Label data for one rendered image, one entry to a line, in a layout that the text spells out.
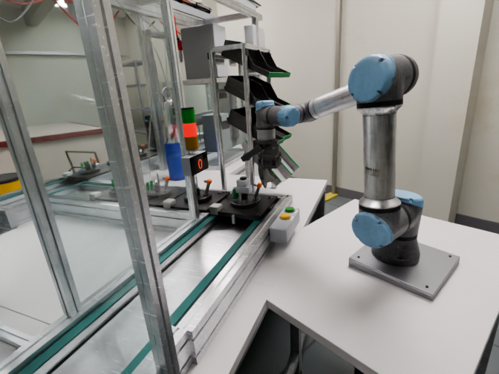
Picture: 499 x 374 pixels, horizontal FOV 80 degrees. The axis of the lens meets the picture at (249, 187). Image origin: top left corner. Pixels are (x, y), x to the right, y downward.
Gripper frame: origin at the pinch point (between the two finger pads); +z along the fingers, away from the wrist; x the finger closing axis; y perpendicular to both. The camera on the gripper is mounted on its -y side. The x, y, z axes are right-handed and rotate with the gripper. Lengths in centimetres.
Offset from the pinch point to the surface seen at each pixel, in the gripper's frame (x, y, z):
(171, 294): -58, -8, 15
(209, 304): -63, 8, 10
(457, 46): 198, 101, -61
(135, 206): -84, 12, -26
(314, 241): -6.9, 23.4, 20.5
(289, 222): -12.2, 14.5, 10.4
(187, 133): -21.5, -21.2, -26.1
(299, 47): 302, -55, -85
